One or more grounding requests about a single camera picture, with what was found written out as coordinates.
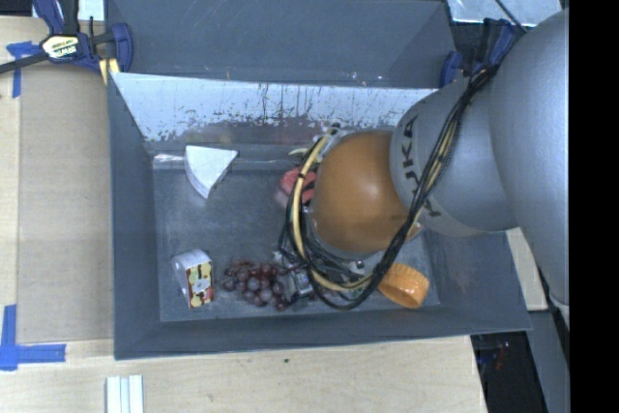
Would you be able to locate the orange plastic cup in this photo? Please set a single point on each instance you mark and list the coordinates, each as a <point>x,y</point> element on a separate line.
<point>406,287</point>

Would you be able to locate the grey metal bin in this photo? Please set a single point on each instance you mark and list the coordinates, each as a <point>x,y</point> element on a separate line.
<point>251,34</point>

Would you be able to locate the small white juice box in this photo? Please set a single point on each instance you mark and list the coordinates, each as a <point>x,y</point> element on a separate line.
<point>196,278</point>

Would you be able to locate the red and pink toy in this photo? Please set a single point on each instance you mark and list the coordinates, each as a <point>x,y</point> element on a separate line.
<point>291,180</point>

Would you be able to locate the purple grape bunch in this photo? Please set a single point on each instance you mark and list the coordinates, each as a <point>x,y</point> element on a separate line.
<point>254,283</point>

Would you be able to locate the white wedge block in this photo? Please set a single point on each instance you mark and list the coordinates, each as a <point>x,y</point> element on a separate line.
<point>205,167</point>

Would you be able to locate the pale wood flat board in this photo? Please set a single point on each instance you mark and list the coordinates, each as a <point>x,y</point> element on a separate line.
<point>63,208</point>

